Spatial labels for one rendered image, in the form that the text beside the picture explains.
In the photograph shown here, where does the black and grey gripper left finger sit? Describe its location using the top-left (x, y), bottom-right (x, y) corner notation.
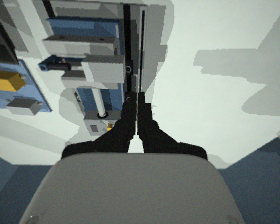
top-left (61, 91), bottom-right (137, 159)

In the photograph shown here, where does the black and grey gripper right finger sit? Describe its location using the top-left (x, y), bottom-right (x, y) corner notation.
top-left (137, 92), bottom-right (208, 160)

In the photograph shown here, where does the yellow rectangular block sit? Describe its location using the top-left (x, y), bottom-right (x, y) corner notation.
top-left (0, 71), bottom-right (26, 91)

